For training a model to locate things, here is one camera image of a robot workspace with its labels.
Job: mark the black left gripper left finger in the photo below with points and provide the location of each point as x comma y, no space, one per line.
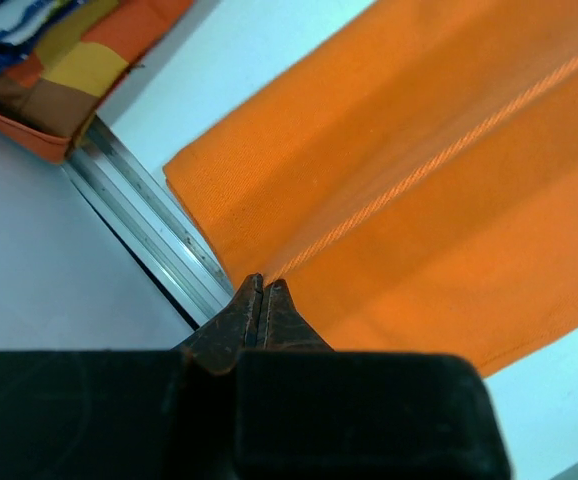
154,414

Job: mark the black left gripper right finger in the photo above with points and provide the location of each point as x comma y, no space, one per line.
304,411

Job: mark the orange trousers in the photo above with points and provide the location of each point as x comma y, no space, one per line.
414,180

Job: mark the stack of folded trousers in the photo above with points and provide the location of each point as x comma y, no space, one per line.
59,60

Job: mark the aluminium table frame rail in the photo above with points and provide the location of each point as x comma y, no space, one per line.
153,226

